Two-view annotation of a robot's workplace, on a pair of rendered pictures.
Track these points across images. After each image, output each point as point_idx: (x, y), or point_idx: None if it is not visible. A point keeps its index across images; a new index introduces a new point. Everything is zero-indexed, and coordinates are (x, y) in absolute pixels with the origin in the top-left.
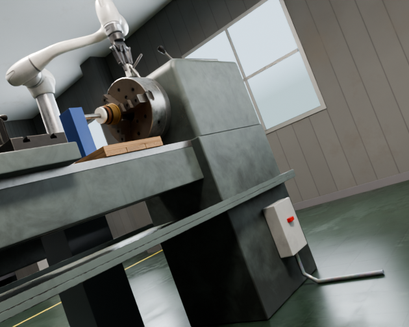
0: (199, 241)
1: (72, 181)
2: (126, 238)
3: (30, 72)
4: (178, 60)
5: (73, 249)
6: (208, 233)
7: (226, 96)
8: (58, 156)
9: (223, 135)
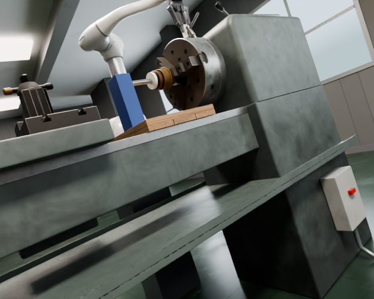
0: None
1: (107, 164)
2: (180, 196)
3: (97, 38)
4: (236, 15)
5: (133, 203)
6: None
7: (287, 56)
8: (84, 138)
9: (282, 99)
